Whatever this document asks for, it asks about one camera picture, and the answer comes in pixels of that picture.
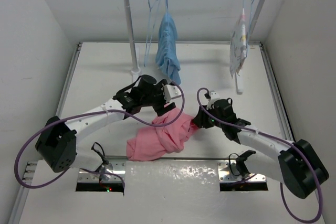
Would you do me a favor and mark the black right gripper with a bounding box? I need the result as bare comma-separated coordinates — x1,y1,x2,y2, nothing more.
192,103,225,129

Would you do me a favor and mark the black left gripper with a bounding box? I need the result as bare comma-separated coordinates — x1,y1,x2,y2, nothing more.
140,80,175,115

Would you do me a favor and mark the pink t shirt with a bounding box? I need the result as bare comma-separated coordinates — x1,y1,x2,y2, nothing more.
126,113,198,161

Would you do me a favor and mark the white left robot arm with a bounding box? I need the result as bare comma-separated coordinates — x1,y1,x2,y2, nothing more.
35,74,182,173

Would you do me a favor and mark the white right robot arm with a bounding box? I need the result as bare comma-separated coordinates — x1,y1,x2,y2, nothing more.
193,99,329,199

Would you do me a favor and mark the blue t shirt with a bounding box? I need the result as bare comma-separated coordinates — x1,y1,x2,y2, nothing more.
155,12,181,85

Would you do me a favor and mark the white patterned garment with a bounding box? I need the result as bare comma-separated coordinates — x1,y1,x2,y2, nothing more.
229,8,247,77

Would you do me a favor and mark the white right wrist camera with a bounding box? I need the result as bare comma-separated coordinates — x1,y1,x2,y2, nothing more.
205,91,221,110

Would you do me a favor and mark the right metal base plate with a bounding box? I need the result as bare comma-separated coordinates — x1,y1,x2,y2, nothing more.
217,159,267,184

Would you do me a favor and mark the metal base plate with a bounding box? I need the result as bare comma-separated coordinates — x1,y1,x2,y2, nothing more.
77,159,126,184
217,159,267,184

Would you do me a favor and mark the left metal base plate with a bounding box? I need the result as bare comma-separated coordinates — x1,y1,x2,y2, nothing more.
77,159,126,184

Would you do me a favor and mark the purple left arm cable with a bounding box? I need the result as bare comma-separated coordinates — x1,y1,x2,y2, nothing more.
14,81,185,189

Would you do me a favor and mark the empty blue wire hanger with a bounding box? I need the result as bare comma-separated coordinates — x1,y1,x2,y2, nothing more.
143,0,161,67

